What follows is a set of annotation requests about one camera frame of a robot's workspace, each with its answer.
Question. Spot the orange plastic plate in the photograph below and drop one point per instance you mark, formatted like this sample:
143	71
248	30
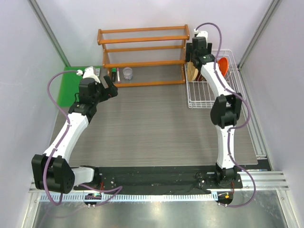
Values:
223	65

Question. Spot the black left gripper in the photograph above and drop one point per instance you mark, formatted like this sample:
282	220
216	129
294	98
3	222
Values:
112	91

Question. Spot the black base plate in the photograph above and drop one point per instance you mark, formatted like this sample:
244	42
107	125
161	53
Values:
159	180

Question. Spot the pink white marker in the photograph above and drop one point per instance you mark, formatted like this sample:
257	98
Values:
118	75

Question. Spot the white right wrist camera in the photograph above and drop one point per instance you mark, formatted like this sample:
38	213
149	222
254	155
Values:
202	33

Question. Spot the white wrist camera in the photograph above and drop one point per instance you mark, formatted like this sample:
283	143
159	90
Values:
202	33
90	72

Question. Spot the green plastic mat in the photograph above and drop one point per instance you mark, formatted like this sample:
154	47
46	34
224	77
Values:
68	86

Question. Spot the black green marker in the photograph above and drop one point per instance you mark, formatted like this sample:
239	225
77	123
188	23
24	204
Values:
114	74

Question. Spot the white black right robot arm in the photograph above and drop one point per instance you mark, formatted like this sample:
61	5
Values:
225	111

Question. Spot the clear plastic cup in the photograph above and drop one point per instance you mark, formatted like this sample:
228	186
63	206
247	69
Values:
127	73

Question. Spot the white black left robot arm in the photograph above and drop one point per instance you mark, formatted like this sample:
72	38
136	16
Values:
51	170

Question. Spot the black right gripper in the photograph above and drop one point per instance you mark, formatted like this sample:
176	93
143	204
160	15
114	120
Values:
188	52

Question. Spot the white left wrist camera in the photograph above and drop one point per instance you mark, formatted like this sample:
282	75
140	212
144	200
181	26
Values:
90	72

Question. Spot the dark red patterned plate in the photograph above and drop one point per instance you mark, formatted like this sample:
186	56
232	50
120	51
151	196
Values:
201	77

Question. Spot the aluminium front rail frame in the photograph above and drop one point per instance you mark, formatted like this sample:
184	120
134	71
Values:
253	182

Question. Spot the cream yellow plate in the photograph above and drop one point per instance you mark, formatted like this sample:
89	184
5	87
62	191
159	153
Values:
192	72

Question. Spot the white wire dish rack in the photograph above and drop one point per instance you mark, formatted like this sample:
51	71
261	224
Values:
199	93

